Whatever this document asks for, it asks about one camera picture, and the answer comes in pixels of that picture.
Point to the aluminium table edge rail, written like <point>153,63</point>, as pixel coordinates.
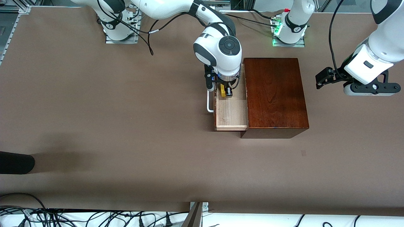
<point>11,34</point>

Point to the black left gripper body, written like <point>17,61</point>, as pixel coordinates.
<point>337,76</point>

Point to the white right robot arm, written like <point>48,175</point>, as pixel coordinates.
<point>217,50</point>

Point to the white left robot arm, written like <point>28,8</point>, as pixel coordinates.
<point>295,25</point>

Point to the black ribbed cylinder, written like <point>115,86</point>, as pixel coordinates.
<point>15,162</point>

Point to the yellow block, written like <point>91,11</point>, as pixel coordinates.
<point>223,92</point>

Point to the brown table cover sheet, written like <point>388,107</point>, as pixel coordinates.
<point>126,126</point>

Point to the silver corner bracket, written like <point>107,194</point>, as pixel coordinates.
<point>205,206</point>

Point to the black power plug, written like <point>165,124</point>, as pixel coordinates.
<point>141,223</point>
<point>168,222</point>

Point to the dark brown wooden drawer case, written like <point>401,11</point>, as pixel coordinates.
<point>277,94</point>

